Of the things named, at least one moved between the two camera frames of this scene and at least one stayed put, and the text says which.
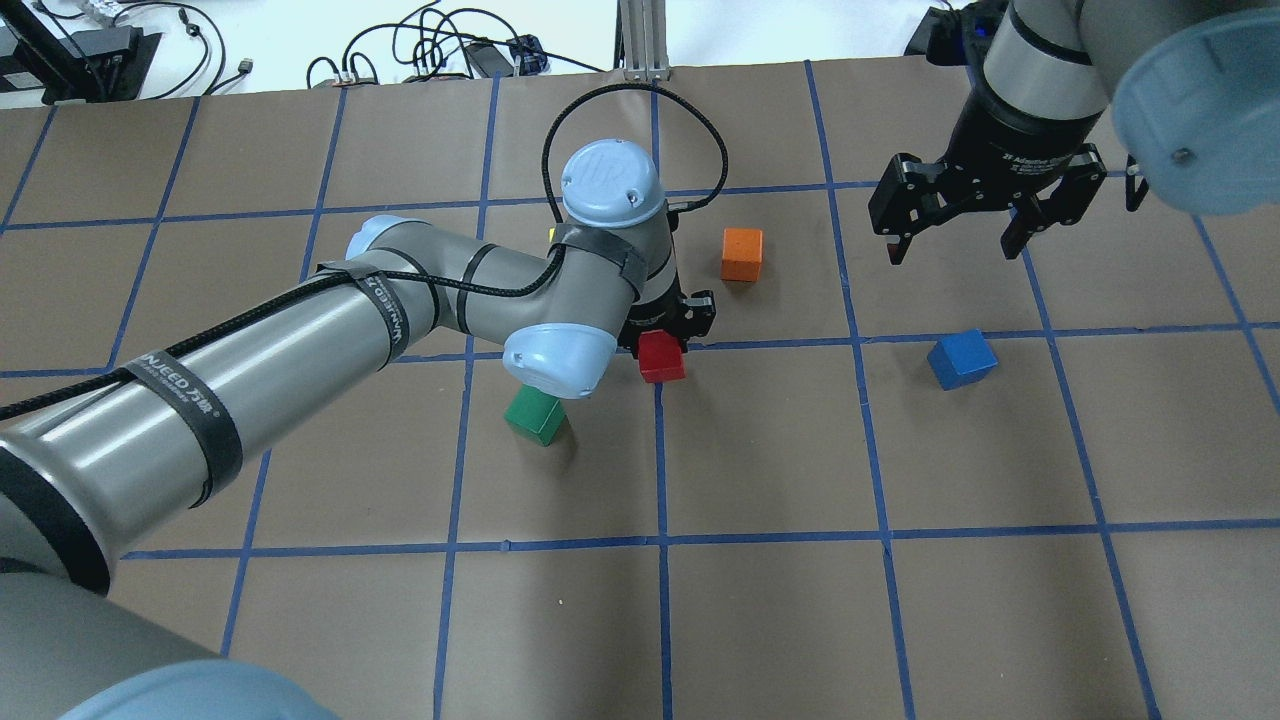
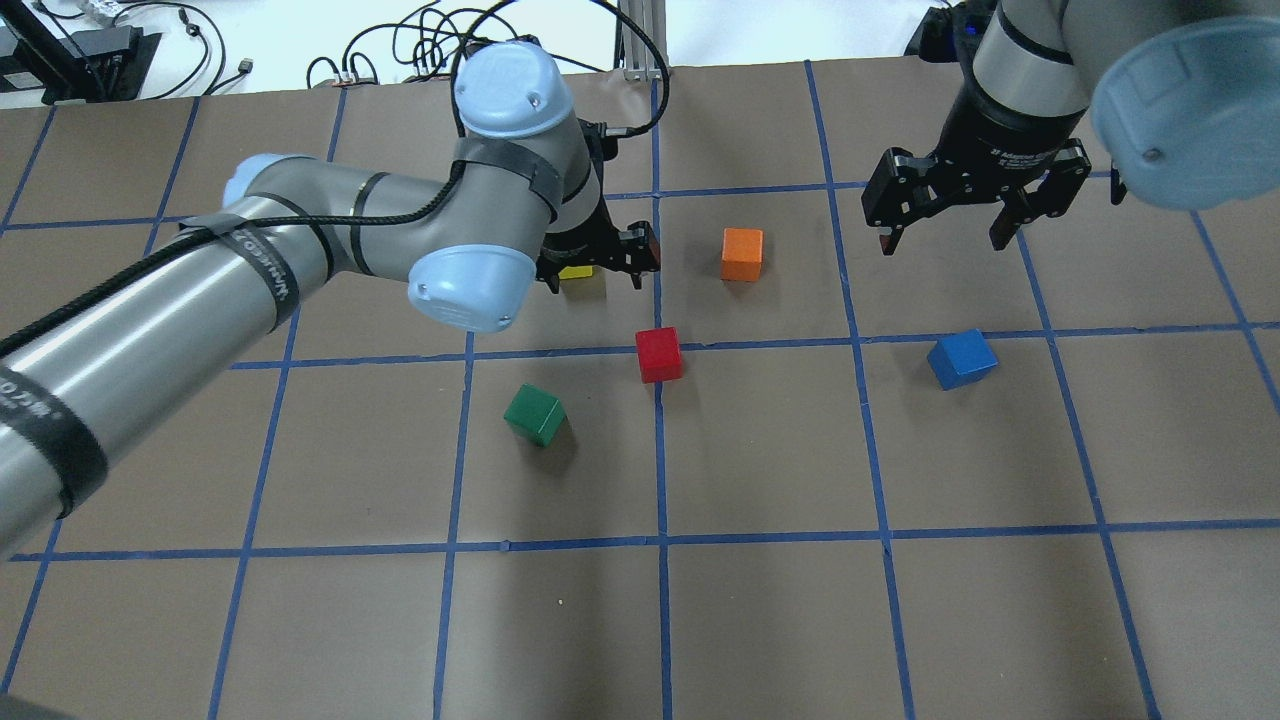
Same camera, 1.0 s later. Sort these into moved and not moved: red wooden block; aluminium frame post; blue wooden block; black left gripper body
Moved: black left gripper body
Not moved: red wooden block; blue wooden block; aluminium frame post
